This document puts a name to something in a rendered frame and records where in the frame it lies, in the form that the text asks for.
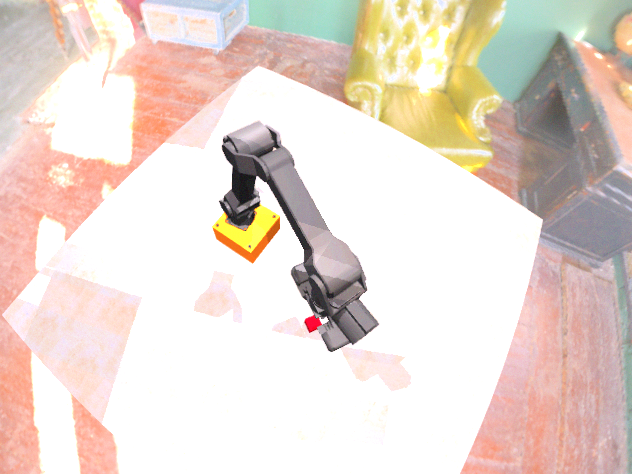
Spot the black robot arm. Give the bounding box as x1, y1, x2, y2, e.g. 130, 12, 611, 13
218, 120, 380, 345

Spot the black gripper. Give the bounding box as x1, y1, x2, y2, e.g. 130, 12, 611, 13
290, 263, 351, 352

